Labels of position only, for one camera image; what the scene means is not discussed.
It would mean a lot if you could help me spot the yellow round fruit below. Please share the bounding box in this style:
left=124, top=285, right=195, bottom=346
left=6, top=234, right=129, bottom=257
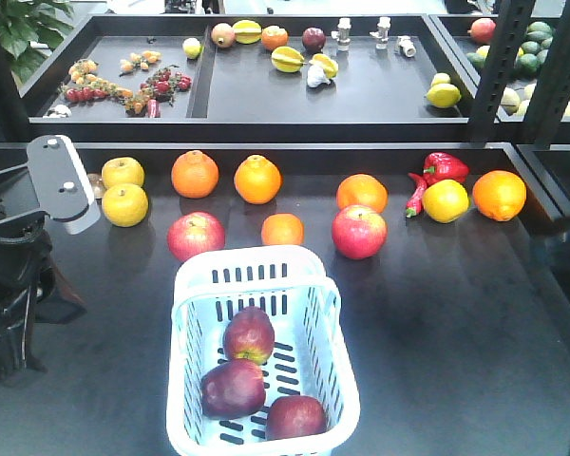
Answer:
left=422, top=180, right=470, bottom=223

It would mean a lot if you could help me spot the green potted plant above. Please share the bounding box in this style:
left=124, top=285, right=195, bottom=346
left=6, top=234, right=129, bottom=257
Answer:
left=0, top=0, right=73, bottom=86

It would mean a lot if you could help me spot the small orange tangerine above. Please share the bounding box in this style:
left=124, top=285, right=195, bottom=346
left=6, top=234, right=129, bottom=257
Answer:
left=261, top=213, right=304, bottom=245

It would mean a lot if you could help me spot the yellow starfruit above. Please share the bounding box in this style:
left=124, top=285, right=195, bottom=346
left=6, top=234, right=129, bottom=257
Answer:
left=271, top=46, right=305, bottom=73

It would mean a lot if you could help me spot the white garlic bulb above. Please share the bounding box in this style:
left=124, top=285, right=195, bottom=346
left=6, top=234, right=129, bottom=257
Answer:
left=306, top=65, right=332, bottom=88

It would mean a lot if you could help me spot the white plastic basket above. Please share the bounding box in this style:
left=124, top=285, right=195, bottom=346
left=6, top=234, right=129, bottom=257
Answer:
left=166, top=245, right=360, bottom=455

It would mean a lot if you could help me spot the red yellow apple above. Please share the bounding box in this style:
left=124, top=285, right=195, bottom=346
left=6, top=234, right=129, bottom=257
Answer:
left=223, top=306, right=276, bottom=365

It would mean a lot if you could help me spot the yellow lemon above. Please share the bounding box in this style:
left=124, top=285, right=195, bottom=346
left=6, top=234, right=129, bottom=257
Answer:
left=426, top=83, right=462, bottom=108

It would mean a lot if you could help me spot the orange with knob middle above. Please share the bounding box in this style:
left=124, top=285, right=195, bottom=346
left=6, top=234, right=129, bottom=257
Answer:
left=234, top=154, right=282, bottom=204

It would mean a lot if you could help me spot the bright red apple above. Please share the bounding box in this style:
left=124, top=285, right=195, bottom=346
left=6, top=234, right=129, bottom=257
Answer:
left=265, top=395, right=327, bottom=441

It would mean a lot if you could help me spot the black upper fruit tray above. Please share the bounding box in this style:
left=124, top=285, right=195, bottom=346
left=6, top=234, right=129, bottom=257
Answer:
left=21, top=14, right=474, bottom=143

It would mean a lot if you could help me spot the pink red apple left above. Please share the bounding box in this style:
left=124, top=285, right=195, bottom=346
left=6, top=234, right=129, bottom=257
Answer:
left=166, top=211, right=226, bottom=261

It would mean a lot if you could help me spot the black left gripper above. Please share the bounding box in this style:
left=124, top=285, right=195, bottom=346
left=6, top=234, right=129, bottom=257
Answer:
left=0, top=164, right=86, bottom=385

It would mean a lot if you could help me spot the orange with knob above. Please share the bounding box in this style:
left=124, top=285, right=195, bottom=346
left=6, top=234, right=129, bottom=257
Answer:
left=171, top=150, right=219, bottom=199
left=234, top=154, right=282, bottom=204

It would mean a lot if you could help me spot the red bell pepper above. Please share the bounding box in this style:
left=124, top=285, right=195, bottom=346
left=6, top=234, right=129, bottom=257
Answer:
left=423, top=152, right=469, bottom=186

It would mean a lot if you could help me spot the black shelf post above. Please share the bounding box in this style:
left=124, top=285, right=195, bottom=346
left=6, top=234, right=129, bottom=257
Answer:
left=467, top=0, right=537, bottom=143

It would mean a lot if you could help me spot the round orange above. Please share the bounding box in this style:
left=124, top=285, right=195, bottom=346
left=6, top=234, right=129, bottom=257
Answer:
left=336, top=174, right=389, bottom=213

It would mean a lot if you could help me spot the red chili pepper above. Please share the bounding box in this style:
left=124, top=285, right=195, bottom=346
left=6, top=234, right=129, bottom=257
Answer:
left=405, top=173, right=428, bottom=219

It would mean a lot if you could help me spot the yellow pear upper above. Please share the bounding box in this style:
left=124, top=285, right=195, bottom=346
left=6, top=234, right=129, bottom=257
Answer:
left=101, top=157, right=145, bottom=189

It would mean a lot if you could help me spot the pink red apple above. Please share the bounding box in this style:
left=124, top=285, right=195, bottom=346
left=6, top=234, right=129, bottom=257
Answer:
left=332, top=204, right=388, bottom=260
left=166, top=211, right=226, bottom=261

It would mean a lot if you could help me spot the dark red plum apple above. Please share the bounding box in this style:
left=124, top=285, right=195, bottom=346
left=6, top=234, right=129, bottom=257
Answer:
left=301, top=27, right=326, bottom=53

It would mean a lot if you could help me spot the large orange right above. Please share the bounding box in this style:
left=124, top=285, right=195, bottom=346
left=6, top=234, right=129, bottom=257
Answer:
left=472, top=170, right=527, bottom=222

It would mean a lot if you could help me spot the yellow pear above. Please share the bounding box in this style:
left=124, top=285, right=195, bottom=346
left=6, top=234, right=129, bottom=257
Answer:
left=101, top=157, right=145, bottom=189
left=102, top=183, right=149, bottom=227

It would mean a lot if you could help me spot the orange with knob left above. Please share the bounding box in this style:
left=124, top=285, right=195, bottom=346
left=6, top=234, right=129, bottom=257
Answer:
left=171, top=150, right=219, bottom=199

